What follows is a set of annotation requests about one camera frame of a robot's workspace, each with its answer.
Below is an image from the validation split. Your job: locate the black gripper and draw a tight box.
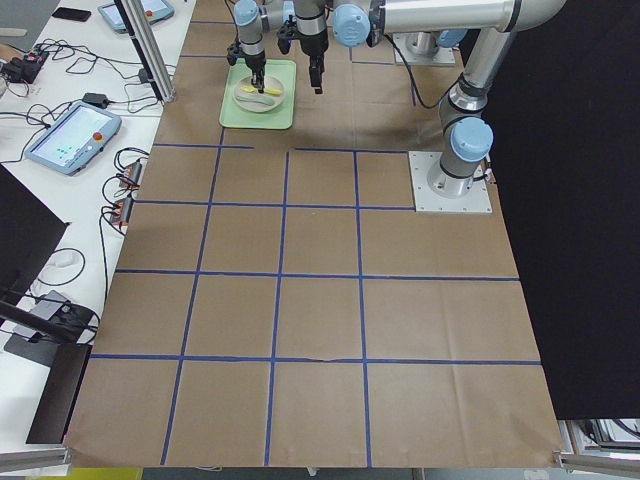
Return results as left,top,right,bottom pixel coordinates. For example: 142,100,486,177
309,51,325,95
245,52,266,94

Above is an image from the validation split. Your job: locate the yellow plastic fork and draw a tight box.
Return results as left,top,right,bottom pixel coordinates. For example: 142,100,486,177
240,85,283,97

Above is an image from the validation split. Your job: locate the white round plate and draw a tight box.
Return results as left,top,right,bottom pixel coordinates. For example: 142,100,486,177
232,75,285,113

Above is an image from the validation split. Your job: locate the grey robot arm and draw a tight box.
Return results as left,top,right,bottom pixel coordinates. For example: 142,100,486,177
227,0,294,94
278,0,564,199

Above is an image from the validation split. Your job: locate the grey-green spoon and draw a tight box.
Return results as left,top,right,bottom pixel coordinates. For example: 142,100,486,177
236,96,275,106

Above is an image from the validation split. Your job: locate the light green tray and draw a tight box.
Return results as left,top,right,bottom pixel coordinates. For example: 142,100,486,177
219,60,297,130

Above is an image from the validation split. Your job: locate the blue teach pendant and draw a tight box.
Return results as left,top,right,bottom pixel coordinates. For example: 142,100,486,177
97,0,176,34
25,101,122,176

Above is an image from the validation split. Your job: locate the grey usb hub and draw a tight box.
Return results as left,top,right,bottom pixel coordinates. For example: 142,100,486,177
110,197,135,226
119,160,143,190

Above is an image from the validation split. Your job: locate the black power adapter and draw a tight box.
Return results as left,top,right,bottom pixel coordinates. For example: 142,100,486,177
82,92,110,109

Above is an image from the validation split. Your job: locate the brown paper table cover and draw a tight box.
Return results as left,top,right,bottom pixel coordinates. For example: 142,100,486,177
65,1,561,467

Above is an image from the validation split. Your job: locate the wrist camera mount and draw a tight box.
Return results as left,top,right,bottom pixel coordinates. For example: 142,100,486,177
227,41,244,66
277,15,298,55

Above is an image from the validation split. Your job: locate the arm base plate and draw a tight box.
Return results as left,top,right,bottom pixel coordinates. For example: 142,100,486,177
393,30,467,67
408,151,493,215

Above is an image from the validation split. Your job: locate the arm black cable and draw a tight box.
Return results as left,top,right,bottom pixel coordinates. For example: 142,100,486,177
389,34,459,109

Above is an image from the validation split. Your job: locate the aluminium frame post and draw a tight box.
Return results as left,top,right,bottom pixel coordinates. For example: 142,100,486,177
114,0,176,103

